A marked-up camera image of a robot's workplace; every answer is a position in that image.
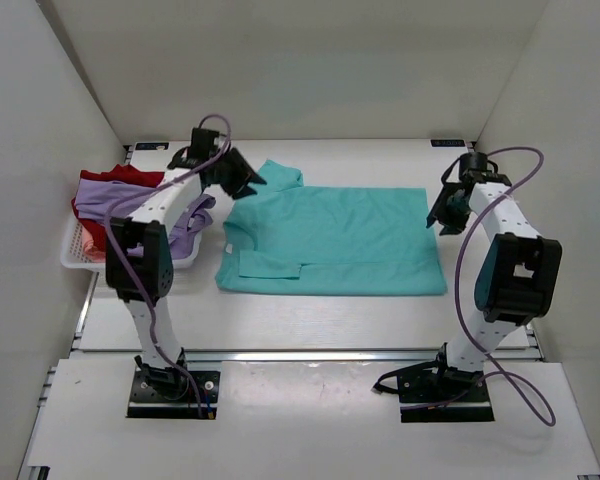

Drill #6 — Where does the black corner label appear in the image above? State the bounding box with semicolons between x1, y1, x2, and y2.
430;139;466;148
134;142;169;151

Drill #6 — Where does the aluminium rail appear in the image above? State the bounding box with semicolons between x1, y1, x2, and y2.
69;347;542;363

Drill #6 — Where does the right black corner label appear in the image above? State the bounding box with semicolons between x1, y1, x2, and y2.
430;139;466;148

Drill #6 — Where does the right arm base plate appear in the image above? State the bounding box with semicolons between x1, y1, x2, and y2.
372;363;495;423

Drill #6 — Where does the pink t shirt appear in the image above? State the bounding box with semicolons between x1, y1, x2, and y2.
81;226;106;263

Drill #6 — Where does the left black corner label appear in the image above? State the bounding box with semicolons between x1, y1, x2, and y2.
134;142;169;151

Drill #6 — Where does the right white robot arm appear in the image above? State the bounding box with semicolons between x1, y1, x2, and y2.
427;152;562;401

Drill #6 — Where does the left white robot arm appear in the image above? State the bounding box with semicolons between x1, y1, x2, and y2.
104;125;265;406

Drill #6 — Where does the teal t shirt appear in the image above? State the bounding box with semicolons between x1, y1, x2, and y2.
215;160;447;296

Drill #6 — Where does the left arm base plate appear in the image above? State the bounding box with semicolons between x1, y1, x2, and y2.
126;369;221;420

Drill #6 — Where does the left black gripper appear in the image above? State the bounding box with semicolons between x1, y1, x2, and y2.
215;146;267;201

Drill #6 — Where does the lavender t shirt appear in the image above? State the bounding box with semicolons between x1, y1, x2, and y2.
73;179;216;263

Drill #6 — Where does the white plastic basket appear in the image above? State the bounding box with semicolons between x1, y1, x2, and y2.
60;216;201;273

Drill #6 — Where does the red t shirt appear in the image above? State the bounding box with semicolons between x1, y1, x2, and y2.
71;165;164;252

